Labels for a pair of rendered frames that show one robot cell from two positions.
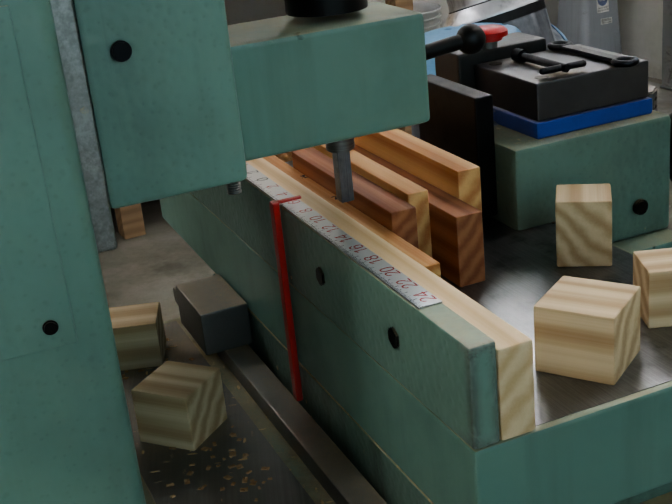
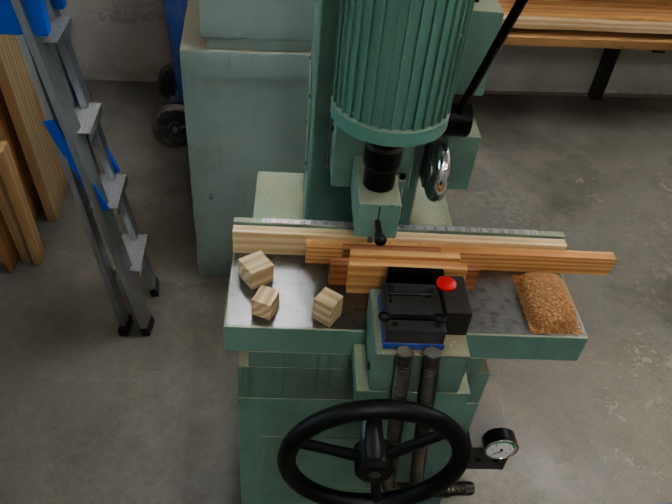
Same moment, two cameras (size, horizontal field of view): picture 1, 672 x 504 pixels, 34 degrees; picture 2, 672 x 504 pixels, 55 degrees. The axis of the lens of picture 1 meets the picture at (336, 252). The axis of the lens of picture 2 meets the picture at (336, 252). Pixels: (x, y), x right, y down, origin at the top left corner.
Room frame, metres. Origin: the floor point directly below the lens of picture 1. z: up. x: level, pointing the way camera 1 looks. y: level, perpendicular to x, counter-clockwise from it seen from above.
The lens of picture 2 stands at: (0.86, -0.86, 1.69)
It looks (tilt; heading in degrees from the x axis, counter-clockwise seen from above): 42 degrees down; 106
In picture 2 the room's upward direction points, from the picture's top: 6 degrees clockwise
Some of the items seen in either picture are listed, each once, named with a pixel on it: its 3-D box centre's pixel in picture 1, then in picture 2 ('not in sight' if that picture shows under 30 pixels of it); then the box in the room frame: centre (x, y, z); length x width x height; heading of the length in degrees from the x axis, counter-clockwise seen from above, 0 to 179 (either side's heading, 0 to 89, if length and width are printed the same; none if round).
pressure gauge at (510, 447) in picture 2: not in sight; (498, 444); (1.00, -0.11, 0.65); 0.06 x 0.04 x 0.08; 21
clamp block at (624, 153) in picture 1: (542, 168); (413, 340); (0.81, -0.17, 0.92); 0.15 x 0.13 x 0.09; 21
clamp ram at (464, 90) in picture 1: (490, 136); (413, 303); (0.79, -0.12, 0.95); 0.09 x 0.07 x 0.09; 21
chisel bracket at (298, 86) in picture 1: (304, 89); (375, 199); (0.68, 0.01, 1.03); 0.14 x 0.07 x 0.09; 111
